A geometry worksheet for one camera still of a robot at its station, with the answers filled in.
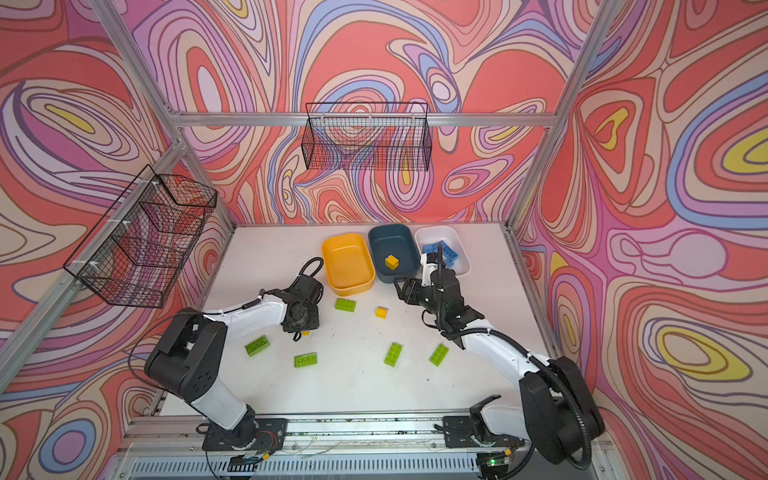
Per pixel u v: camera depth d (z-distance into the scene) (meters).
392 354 0.86
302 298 0.74
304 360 0.84
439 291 0.63
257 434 0.72
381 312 0.94
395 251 1.14
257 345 0.86
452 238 1.10
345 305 0.96
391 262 1.05
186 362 0.45
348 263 1.06
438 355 0.86
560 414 0.40
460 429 0.73
